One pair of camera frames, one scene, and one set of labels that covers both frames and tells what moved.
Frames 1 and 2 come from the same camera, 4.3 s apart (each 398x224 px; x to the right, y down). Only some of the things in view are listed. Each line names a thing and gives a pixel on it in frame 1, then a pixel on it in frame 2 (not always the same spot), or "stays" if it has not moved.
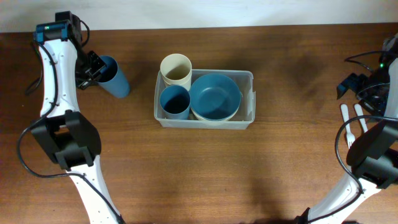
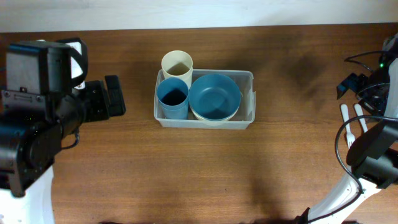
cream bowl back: (211, 120) stays
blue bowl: (214, 97) stays
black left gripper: (86, 82) → (96, 93)
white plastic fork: (346, 117) stays
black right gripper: (377, 106) stays
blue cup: (112, 81) → (173, 98)
